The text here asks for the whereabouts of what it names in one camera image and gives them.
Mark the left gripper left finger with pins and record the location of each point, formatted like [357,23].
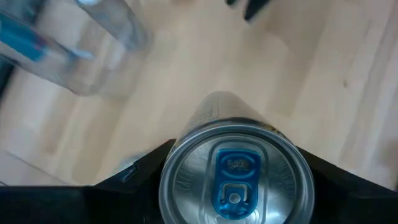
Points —
[93,205]

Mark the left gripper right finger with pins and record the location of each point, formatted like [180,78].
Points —
[357,202]

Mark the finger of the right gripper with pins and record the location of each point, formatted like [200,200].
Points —
[255,7]
[232,2]

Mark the clear plastic bin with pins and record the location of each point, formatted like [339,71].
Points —
[102,77]

